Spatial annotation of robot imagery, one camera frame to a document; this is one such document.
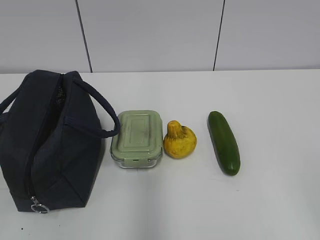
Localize yellow toy squash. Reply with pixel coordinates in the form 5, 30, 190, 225
163, 120, 197, 159

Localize green lidded glass container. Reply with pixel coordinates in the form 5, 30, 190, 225
110, 110, 163, 169

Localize green toy cucumber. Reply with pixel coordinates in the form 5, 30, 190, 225
207, 111, 241, 176

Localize dark navy fabric lunch bag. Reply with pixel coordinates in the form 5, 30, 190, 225
0, 70, 121, 214

